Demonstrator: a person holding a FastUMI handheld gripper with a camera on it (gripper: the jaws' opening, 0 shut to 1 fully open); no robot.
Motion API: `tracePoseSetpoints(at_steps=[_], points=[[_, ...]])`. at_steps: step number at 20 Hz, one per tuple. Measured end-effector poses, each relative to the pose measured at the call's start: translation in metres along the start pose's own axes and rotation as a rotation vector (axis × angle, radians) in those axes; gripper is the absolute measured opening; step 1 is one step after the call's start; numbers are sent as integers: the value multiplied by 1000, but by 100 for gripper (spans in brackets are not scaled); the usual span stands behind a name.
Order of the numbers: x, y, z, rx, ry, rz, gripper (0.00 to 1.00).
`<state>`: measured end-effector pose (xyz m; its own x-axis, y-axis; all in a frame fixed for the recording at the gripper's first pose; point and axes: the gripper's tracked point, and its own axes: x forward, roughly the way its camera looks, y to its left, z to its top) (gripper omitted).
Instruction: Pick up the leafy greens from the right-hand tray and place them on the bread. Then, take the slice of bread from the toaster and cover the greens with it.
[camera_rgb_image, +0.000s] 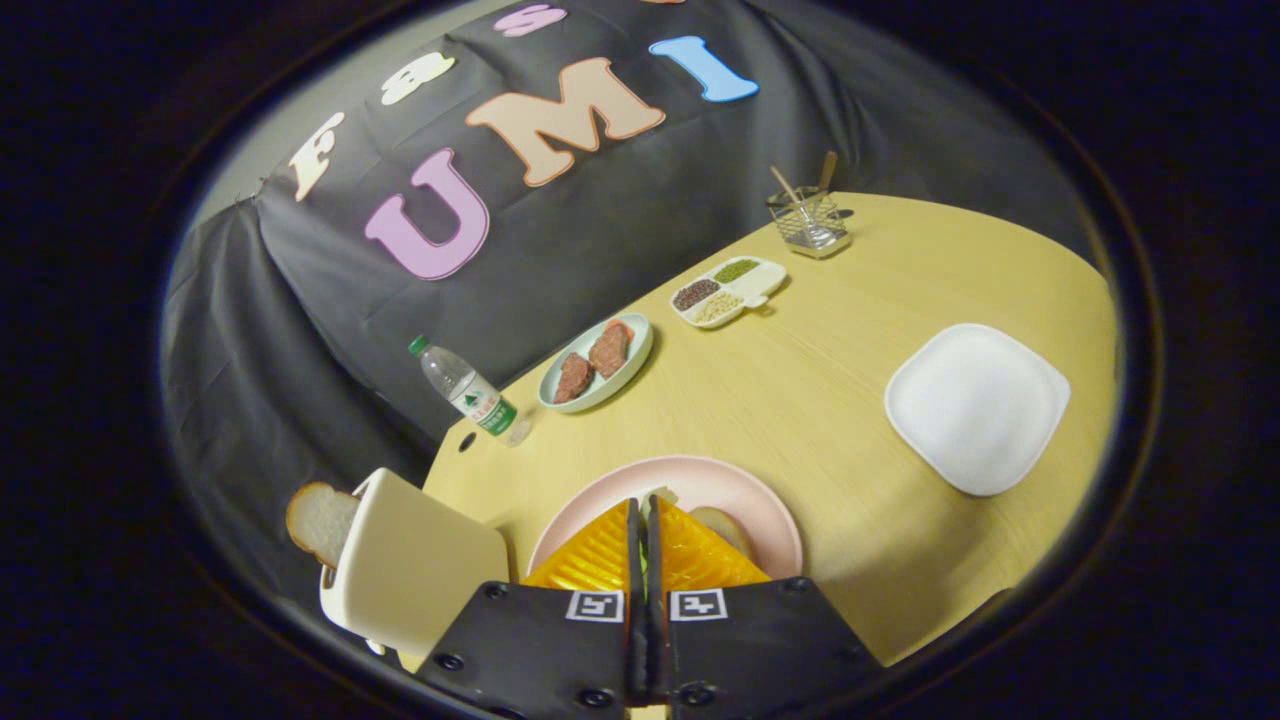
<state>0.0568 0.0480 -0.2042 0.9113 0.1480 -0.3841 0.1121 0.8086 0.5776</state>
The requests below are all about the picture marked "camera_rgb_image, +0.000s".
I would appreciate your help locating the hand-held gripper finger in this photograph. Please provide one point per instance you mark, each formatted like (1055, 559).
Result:
(654, 560)
(634, 560)

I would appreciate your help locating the white bread slice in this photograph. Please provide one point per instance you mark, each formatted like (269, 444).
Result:
(320, 520)

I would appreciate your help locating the bread slice under ham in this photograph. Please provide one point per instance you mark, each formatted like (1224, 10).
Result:
(725, 530)

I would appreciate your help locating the pink round plate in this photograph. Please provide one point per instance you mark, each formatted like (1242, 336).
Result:
(720, 485)

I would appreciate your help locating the pale blue oval plate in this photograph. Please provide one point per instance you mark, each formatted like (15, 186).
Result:
(625, 375)

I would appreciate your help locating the brown meat piece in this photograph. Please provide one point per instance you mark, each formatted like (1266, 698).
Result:
(608, 350)
(573, 378)

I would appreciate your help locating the white toaster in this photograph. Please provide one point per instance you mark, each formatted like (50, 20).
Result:
(420, 570)

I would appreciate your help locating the orange food piece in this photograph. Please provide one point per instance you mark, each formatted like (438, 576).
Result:
(624, 328)

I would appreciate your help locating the clear plastic water bottle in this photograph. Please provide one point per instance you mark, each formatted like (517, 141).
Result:
(460, 385)

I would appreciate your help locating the pale soybeans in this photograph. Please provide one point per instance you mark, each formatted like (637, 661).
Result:
(716, 308)

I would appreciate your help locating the dark red beans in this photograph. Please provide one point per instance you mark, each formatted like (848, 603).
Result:
(696, 294)

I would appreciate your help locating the white divided dish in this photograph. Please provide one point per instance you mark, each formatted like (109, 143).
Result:
(765, 280)

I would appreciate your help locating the green mung beans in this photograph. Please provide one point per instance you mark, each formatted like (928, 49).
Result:
(736, 270)

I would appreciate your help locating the black backdrop cloth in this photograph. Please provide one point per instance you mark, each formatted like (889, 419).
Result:
(600, 250)

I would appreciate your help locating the white square plate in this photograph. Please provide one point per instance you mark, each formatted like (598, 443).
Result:
(975, 410)

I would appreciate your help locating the clear utensil holder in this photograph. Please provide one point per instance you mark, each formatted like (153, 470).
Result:
(810, 225)

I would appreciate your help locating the wooden stick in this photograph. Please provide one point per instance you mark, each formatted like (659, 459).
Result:
(828, 170)
(788, 188)

